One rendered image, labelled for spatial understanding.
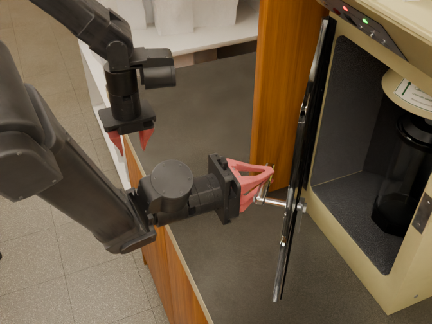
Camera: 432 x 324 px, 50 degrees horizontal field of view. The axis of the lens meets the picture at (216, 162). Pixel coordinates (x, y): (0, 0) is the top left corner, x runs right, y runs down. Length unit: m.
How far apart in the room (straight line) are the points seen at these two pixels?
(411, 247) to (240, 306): 0.32
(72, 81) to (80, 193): 3.01
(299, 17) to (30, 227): 1.86
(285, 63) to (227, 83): 0.60
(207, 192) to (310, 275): 0.35
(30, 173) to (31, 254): 1.98
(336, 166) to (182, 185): 0.48
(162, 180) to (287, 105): 0.42
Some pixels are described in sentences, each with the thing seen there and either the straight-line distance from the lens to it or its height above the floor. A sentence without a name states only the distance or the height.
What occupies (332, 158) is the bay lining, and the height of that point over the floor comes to 1.08.
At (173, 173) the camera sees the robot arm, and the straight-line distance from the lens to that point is 0.62.
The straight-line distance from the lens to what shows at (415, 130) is 0.82.
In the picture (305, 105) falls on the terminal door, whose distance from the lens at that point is 0.58.
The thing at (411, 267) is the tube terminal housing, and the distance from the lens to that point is 0.83.
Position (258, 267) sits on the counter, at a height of 0.94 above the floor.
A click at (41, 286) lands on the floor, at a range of 2.19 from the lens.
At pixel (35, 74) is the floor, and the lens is 3.64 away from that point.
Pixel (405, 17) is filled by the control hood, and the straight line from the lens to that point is 0.53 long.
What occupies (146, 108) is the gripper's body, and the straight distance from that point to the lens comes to 0.93.
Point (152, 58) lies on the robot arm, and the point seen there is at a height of 1.31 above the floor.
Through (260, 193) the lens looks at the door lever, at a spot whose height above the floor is 1.21.
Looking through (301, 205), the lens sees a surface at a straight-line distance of 0.70.
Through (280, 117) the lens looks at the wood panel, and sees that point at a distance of 0.96.
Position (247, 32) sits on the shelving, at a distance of 1.85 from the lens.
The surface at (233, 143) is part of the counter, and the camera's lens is 1.23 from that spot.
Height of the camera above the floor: 1.71
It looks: 41 degrees down
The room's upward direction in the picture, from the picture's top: straight up
